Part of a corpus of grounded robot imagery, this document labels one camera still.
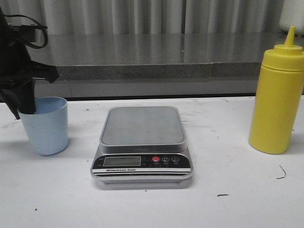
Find silver electronic kitchen scale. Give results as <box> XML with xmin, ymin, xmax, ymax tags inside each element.
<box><xmin>90</xmin><ymin>106</ymin><xmax>193</xmax><ymax>184</ymax></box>

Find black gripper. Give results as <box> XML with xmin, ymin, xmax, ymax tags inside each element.
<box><xmin>0</xmin><ymin>11</ymin><xmax>59</xmax><ymax>120</ymax></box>

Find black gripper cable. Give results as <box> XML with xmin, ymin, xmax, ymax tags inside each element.
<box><xmin>4</xmin><ymin>14</ymin><xmax>48</xmax><ymax>49</ymax></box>

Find yellow squeeze bottle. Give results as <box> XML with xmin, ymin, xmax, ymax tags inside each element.
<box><xmin>249</xmin><ymin>26</ymin><xmax>304</xmax><ymax>154</ymax></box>

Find white container in background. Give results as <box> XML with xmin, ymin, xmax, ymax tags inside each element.
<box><xmin>279</xmin><ymin>0</ymin><xmax>304</xmax><ymax>36</ymax></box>

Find light blue plastic cup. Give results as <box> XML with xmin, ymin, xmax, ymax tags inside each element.
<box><xmin>18</xmin><ymin>96</ymin><xmax>68</xmax><ymax>156</ymax></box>

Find grey stone counter ledge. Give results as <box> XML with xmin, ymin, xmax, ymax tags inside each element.
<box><xmin>28</xmin><ymin>32</ymin><xmax>286</xmax><ymax>99</ymax></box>

